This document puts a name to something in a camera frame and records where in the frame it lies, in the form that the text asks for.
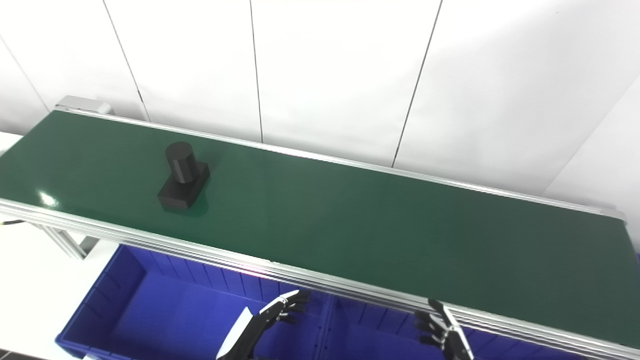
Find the aluminium conveyor leg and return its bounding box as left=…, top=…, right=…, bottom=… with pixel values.
left=32, top=224, right=101, bottom=261

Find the green conveyor belt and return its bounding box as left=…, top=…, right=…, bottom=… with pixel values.
left=0, top=95, right=640, bottom=360
left=0, top=111, right=640, bottom=348

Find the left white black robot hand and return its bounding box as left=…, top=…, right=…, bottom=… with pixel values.
left=216, top=290, right=311, bottom=360

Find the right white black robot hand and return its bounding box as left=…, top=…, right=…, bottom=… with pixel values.
left=414, top=298, right=475, bottom=360

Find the grey conveyor end housing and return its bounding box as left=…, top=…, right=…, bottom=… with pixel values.
left=55, top=95, right=115, bottom=117

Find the blue plastic bin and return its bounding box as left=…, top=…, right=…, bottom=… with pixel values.
left=55, top=244, right=333, bottom=360
left=320, top=295, right=591, bottom=360

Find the black cylinder block part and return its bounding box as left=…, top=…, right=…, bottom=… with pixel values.
left=157, top=141, right=211, bottom=210

